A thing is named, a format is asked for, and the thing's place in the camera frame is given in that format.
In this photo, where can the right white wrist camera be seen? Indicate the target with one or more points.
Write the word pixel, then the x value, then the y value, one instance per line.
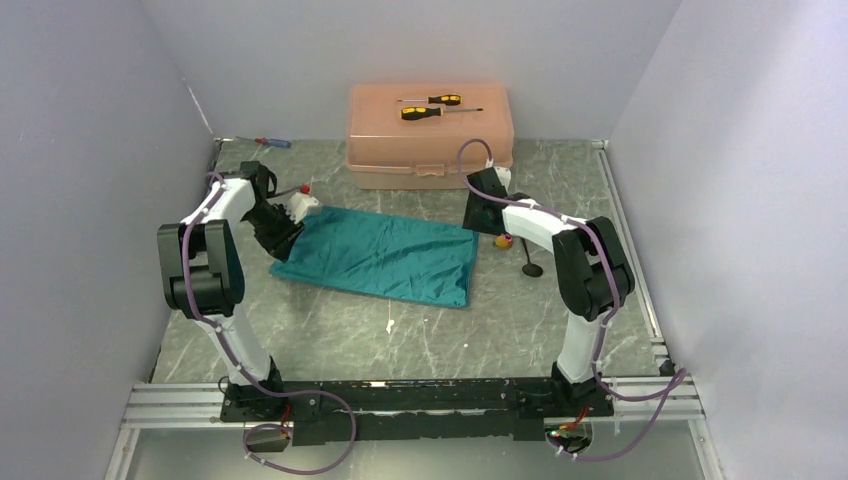
pixel 504 175

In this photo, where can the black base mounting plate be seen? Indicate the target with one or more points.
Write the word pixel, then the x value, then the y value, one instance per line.
pixel 520 408

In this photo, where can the small yellow-black screwdriver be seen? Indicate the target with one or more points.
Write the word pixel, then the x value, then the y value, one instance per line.
pixel 446 100

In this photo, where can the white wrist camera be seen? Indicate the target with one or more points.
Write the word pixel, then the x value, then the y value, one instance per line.
pixel 504 175
pixel 300 204

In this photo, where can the black spoon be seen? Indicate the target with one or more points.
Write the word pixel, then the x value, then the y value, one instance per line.
pixel 530 268

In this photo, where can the pink plastic toolbox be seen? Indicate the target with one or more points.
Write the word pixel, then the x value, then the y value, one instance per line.
pixel 384 152

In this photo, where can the red-blue screwdriver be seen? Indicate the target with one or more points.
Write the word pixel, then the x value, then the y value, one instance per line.
pixel 269 142

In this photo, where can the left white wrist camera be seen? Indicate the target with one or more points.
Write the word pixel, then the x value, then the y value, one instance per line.
pixel 300 204

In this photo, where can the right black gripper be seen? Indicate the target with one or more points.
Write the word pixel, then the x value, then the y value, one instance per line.
pixel 471 221

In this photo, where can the teal cloth napkin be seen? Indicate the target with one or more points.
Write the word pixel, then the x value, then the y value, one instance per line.
pixel 386 256

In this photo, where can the aluminium frame rail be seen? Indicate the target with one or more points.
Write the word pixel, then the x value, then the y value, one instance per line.
pixel 199 406

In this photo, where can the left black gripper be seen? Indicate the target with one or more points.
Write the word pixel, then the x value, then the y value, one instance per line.
pixel 279 245

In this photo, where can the large yellow-black screwdriver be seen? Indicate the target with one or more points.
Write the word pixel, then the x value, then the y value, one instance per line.
pixel 420 113

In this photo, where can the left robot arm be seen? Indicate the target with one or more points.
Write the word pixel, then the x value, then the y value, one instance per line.
pixel 203 277

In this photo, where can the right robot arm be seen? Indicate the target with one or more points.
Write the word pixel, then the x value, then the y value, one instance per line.
pixel 593 273

